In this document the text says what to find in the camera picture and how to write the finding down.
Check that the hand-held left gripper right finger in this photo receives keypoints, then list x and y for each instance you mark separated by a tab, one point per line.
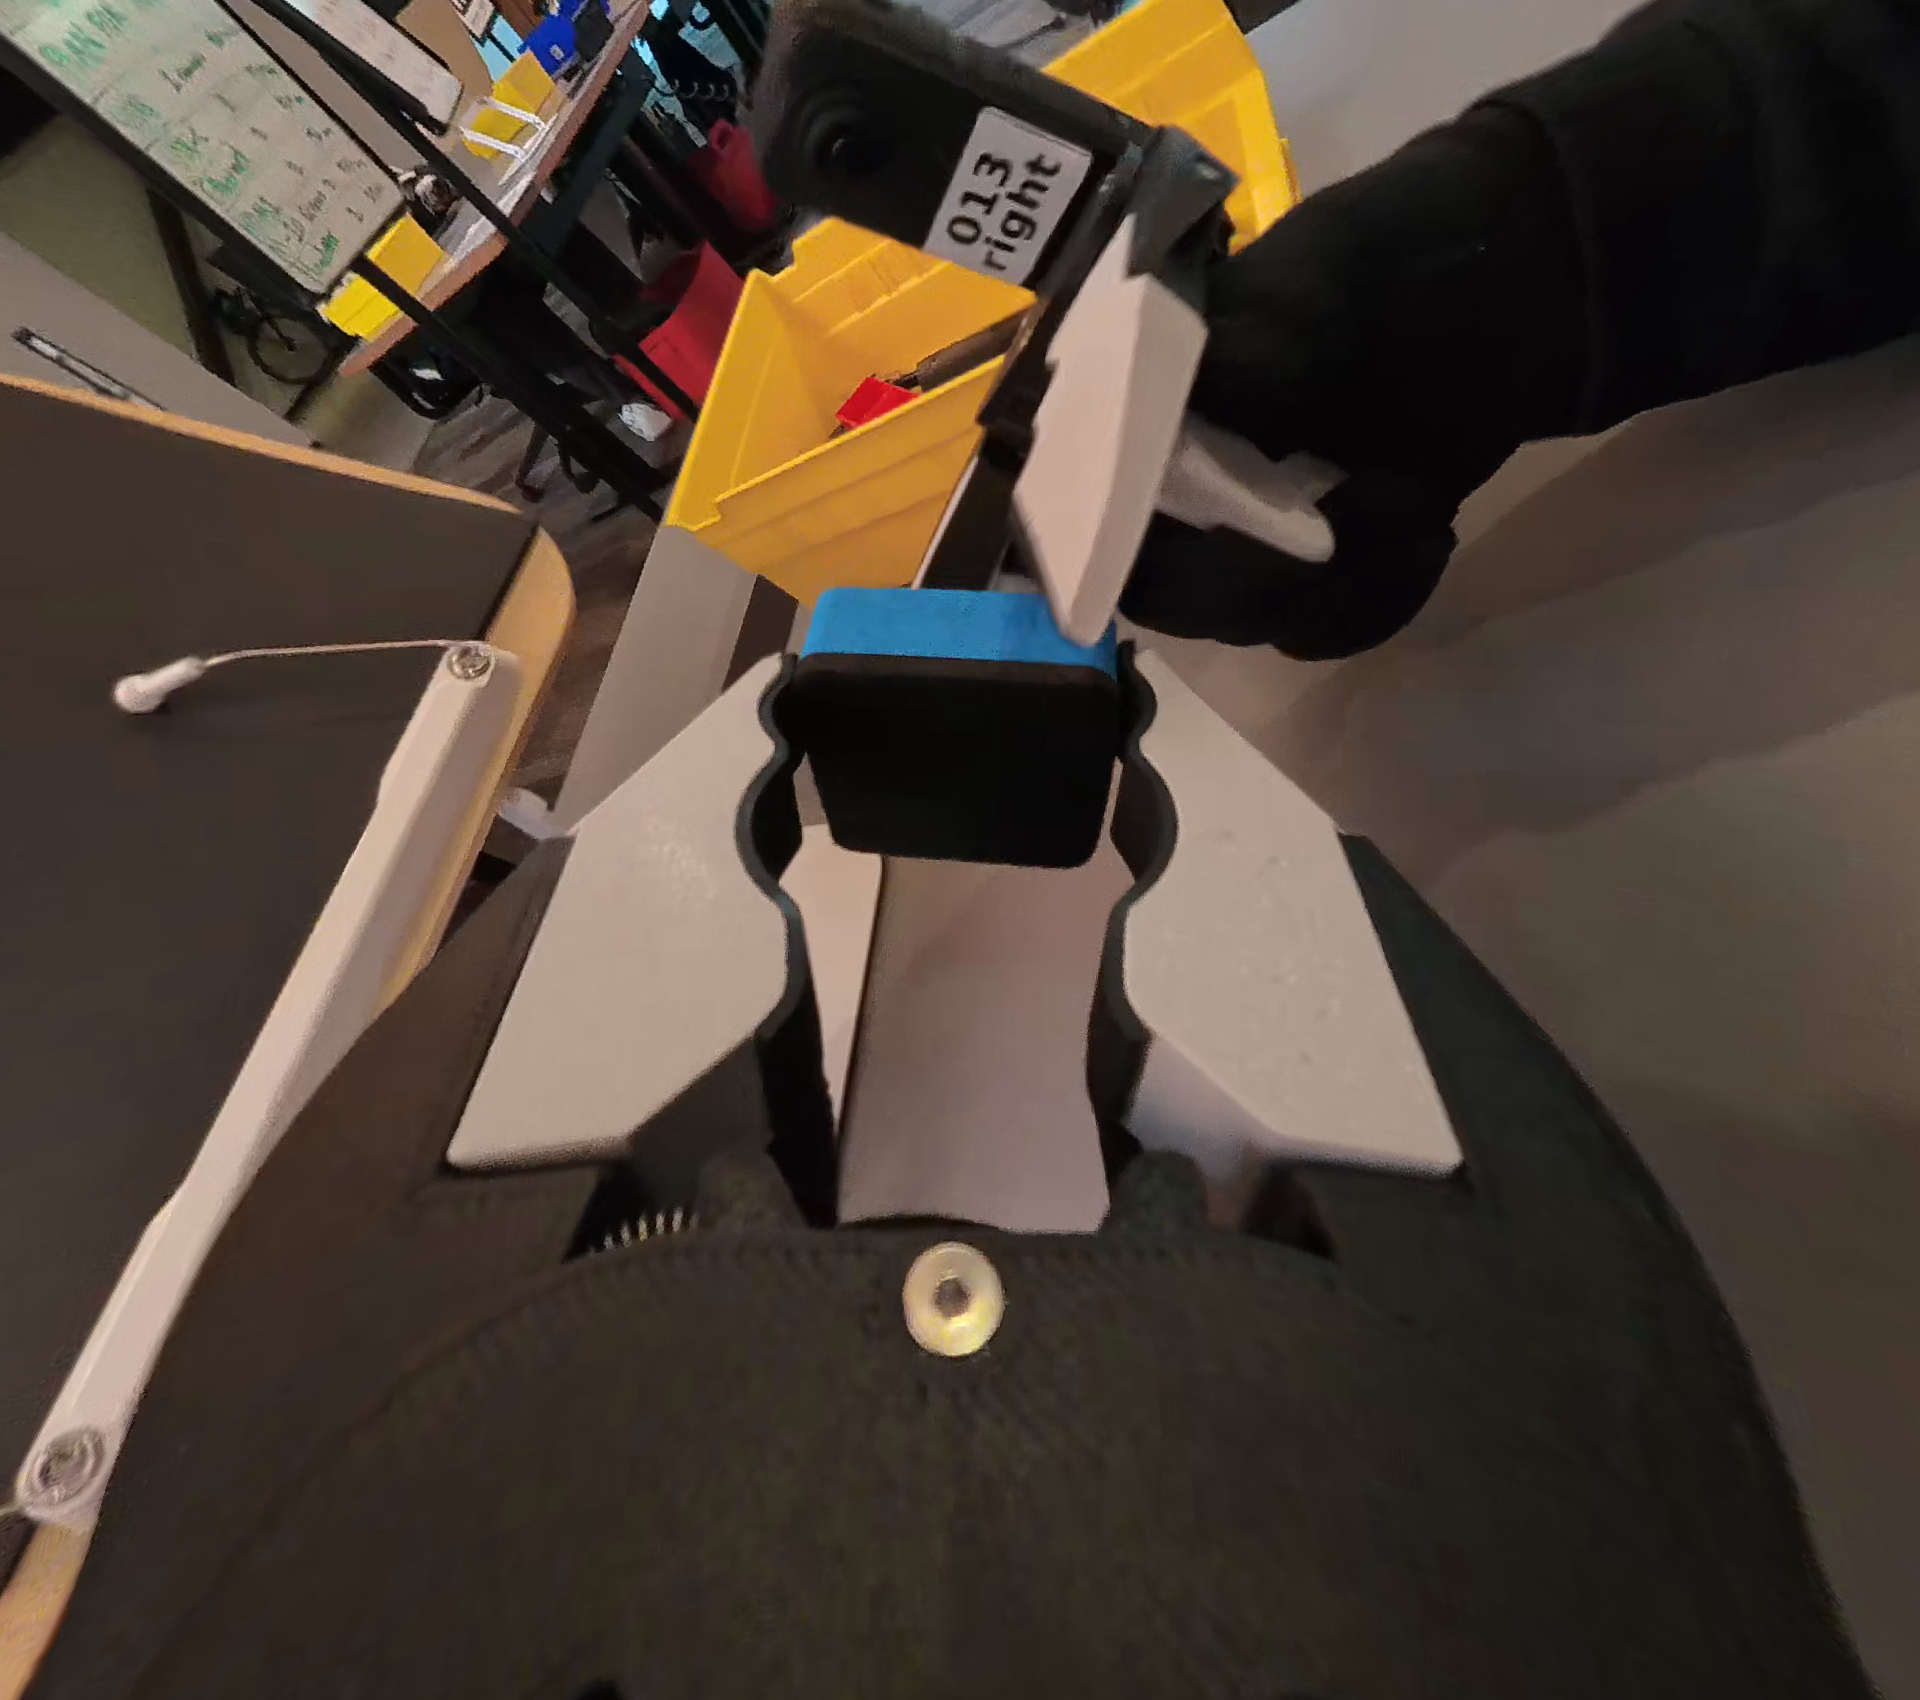
1291	994

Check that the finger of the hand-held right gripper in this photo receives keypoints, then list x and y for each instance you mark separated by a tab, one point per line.
998	487
1118	455

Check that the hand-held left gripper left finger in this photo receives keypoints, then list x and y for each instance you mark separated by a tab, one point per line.
627	981

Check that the red toy block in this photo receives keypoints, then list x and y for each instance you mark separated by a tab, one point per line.
870	403

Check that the yellow plastic bin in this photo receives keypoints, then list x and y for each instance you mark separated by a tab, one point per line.
841	497

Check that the blue felt eraser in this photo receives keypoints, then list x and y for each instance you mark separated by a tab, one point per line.
946	772

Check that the person's right forearm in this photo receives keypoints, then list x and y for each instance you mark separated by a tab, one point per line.
1682	200

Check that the black oblong object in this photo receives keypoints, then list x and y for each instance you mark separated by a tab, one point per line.
962	357

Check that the small blue bin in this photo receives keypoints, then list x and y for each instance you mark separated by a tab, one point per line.
549	42

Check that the small yellow bin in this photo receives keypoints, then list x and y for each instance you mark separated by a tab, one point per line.
519	87
378	291

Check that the wooden board with black mat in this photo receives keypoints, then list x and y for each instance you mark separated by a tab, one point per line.
179	908

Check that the long wooden table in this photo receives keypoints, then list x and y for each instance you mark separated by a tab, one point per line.
369	345

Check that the white sign board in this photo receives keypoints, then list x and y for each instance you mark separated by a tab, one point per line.
179	94

